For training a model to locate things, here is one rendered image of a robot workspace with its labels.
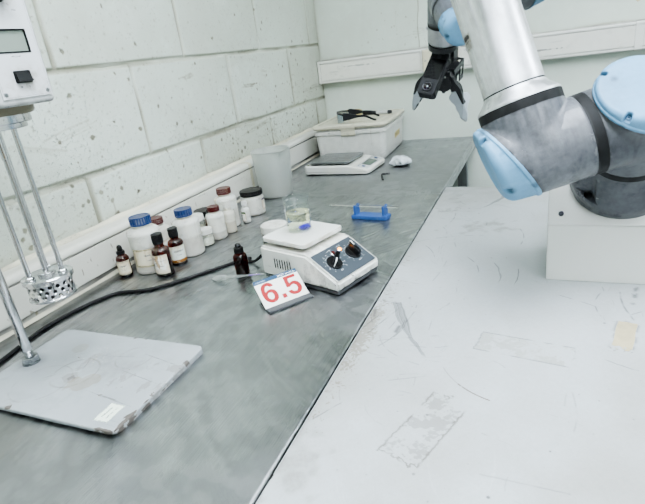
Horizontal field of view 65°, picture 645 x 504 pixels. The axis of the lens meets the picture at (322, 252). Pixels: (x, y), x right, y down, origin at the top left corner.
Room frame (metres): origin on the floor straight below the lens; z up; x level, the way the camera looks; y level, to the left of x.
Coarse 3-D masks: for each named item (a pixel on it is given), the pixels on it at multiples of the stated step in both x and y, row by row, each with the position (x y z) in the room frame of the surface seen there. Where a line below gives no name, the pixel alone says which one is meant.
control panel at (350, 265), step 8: (344, 240) 0.94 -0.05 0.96; (352, 240) 0.94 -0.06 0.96; (328, 248) 0.90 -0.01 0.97; (336, 248) 0.91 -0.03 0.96; (344, 248) 0.91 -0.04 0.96; (360, 248) 0.92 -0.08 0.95; (312, 256) 0.87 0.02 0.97; (320, 256) 0.88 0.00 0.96; (328, 256) 0.88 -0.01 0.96; (344, 256) 0.89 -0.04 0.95; (360, 256) 0.90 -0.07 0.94; (368, 256) 0.91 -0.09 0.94; (320, 264) 0.86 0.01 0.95; (344, 264) 0.87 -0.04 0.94; (352, 264) 0.88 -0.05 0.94; (360, 264) 0.88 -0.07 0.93; (328, 272) 0.84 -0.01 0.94; (336, 272) 0.84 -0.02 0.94; (344, 272) 0.85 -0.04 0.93; (352, 272) 0.85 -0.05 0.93
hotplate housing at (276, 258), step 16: (336, 240) 0.93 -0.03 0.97; (272, 256) 0.93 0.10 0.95; (288, 256) 0.90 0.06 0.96; (304, 256) 0.87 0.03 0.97; (272, 272) 0.94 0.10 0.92; (304, 272) 0.87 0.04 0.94; (320, 272) 0.84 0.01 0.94; (368, 272) 0.89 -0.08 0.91; (320, 288) 0.85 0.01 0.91; (336, 288) 0.82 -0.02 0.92
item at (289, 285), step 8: (272, 280) 0.85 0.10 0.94; (280, 280) 0.86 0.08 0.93; (288, 280) 0.86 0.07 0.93; (296, 280) 0.86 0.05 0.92; (264, 288) 0.84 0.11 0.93; (272, 288) 0.84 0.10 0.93; (280, 288) 0.84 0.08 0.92; (288, 288) 0.85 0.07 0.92; (296, 288) 0.85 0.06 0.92; (304, 288) 0.85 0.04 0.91; (264, 296) 0.82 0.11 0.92; (272, 296) 0.83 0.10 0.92; (280, 296) 0.83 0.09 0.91; (288, 296) 0.83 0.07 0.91
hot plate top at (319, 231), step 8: (312, 224) 0.99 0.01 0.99; (320, 224) 0.99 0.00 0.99; (328, 224) 0.98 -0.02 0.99; (272, 232) 0.98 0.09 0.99; (280, 232) 0.97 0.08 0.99; (288, 232) 0.96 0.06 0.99; (304, 232) 0.95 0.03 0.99; (312, 232) 0.94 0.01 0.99; (320, 232) 0.94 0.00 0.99; (328, 232) 0.93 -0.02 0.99; (336, 232) 0.94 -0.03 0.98; (264, 240) 0.95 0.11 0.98; (272, 240) 0.93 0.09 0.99; (280, 240) 0.92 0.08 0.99; (288, 240) 0.91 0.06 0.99; (296, 240) 0.91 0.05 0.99; (304, 240) 0.90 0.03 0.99; (312, 240) 0.90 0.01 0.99; (320, 240) 0.91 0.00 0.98; (304, 248) 0.88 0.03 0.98
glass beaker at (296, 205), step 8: (288, 192) 0.99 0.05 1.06; (304, 192) 0.99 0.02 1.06; (288, 200) 0.95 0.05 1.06; (296, 200) 0.94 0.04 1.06; (304, 200) 0.95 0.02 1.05; (288, 208) 0.95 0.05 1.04; (296, 208) 0.95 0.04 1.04; (304, 208) 0.95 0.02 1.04; (288, 216) 0.95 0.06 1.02; (296, 216) 0.95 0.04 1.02; (304, 216) 0.95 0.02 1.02; (288, 224) 0.96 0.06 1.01; (296, 224) 0.95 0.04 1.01; (304, 224) 0.95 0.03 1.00; (296, 232) 0.95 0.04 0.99
